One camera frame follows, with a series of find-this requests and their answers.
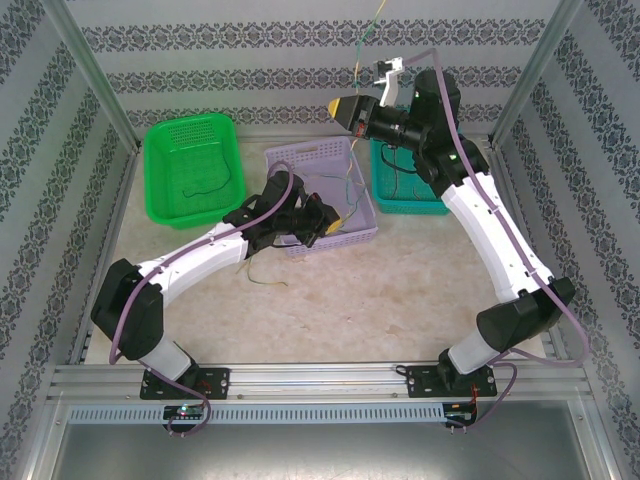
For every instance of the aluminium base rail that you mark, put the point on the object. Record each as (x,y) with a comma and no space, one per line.
(320,377)

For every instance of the aluminium side rail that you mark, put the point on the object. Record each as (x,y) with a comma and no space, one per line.
(499,160)
(125,190)

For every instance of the aluminium frame post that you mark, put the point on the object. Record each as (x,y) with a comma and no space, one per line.
(90,75)
(535,65)

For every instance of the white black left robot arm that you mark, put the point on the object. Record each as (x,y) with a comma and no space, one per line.
(200,255)

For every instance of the green plastic basket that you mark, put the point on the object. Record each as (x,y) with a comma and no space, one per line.
(170,165)

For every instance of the teal plastic basket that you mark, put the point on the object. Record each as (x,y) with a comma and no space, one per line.
(400,205)

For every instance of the grey metal shelf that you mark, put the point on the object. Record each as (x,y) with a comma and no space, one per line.
(320,450)

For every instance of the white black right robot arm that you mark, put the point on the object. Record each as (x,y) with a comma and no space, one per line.
(495,240)

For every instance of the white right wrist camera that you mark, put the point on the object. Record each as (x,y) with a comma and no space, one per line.
(389,85)

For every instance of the lilac plastic basket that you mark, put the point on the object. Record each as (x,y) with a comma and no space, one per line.
(325,165)

